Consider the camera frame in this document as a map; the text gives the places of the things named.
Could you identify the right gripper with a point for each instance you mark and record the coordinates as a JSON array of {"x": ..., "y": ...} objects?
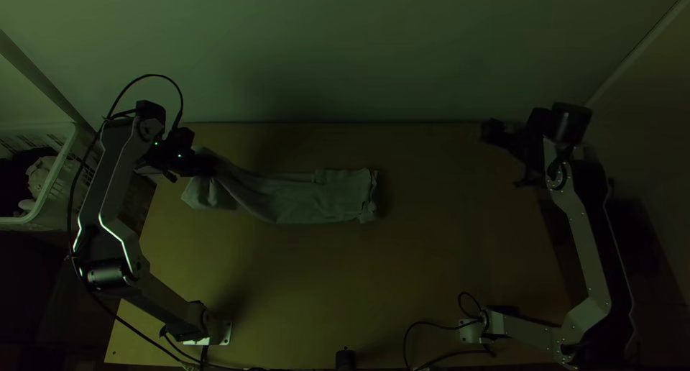
[{"x": 498, "y": 134}]

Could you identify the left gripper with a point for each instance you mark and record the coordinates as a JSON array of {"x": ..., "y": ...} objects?
[{"x": 190, "y": 159}]

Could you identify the grey t-shirt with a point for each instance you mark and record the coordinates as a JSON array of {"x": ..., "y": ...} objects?
[{"x": 302, "y": 195}]

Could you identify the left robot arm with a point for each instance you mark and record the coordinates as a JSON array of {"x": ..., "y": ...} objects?
[{"x": 116, "y": 160}]

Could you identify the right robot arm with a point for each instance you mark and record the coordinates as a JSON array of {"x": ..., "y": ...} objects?
[{"x": 585, "y": 236}]

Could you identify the white laundry basket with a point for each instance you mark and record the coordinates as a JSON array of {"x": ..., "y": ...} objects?
[{"x": 51, "y": 179}]

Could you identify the heap of clothes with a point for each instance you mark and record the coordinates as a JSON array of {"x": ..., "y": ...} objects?
[{"x": 24, "y": 177}]

